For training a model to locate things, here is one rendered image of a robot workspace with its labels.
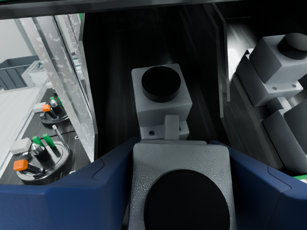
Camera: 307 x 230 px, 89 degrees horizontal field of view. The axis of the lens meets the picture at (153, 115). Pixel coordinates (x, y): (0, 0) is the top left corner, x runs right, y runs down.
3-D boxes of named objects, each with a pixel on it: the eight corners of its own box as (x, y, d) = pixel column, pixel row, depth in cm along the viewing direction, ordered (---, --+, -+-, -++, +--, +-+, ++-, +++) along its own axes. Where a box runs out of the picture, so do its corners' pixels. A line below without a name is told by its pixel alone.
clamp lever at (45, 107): (58, 119, 60) (47, 108, 53) (52, 120, 59) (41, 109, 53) (58, 111, 61) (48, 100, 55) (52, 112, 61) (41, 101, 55)
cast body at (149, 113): (184, 144, 16) (203, 110, 10) (143, 151, 16) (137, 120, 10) (167, 83, 21) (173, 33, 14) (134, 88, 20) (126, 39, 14)
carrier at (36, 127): (91, 130, 60) (80, 103, 53) (21, 147, 55) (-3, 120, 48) (91, 100, 79) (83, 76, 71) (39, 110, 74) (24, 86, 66)
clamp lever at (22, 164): (41, 174, 41) (22, 167, 34) (33, 176, 40) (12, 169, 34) (42, 160, 43) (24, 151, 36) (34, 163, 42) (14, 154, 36)
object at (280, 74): (285, 103, 20) (342, 62, 14) (253, 107, 20) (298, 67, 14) (256, 57, 24) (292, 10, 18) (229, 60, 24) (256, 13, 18)
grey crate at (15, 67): (63, 81, 184) (55, 61, 170) (2, 91, 171) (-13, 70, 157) (67, 68, 216) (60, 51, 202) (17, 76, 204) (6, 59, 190)
